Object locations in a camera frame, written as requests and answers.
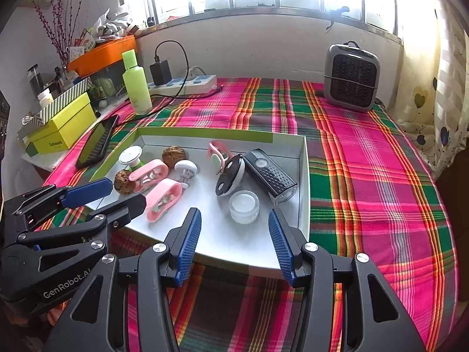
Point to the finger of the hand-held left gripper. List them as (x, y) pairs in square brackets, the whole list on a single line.
[(132, 205), (88, 190)]

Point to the white work gloves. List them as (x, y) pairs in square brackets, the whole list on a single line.
[(110, 24)]

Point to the glass tank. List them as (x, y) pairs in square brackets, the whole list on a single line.
[(106, 84)]

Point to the green white suction holder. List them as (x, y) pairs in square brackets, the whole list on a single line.
[(130, 157)]

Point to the red decorative branches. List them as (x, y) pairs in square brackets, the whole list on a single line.
[(58, 18)]

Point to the plaid blanket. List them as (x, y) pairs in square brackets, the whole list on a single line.
[(366, 172)]

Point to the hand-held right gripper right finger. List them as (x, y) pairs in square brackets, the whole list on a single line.
[(280, 245)]

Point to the pink clip holder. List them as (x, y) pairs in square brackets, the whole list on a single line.
[(163, 200), (148, 176)]

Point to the heart print curtain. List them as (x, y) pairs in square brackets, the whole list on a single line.
[(436, 99)]

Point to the clear round plastic jar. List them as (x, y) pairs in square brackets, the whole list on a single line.
[(243, 205)]

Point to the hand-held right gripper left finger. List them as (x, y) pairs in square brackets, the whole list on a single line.
[(188, 245)]

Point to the black white round device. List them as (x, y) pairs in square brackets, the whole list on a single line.
[(229, 178)]

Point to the orange box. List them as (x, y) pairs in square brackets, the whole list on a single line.
[(102, 57)]

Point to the black charger adapter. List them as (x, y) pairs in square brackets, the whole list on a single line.
[(160, 71)]

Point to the pink oval clip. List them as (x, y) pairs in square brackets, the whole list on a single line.
[(216, 154)]

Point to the black window hook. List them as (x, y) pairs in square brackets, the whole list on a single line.
[(339, 13)]

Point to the green white cardboard box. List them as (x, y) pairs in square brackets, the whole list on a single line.
[(234, 238)]

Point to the dark glass jar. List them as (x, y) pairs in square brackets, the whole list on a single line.
[(34, 79)]

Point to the white mushroom-shaped gadget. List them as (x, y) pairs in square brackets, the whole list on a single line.
[(187, 170)]

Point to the white power strip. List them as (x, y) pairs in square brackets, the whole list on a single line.
[(183, 84)]

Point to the black smartphone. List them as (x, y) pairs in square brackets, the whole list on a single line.
[(97, 143)]

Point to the striped gift box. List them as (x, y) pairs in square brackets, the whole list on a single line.
[(67, 95)]

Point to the dark green box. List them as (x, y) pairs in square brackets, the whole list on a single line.
[(31, 148)]

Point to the grey space heater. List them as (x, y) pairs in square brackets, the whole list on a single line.
[(351, 77)]

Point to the yellow-green box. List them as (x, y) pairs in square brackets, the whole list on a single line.
[(62, 126)]

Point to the light green bottle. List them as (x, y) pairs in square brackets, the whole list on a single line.
[(136, 84)]

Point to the white cream jar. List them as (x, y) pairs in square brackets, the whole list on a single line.
[(45, 97)]

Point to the brown walnut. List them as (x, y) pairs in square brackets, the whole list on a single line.
[(172, 156), (122, 182)]

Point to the black bike light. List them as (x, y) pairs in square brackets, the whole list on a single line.
[(269, 178)]

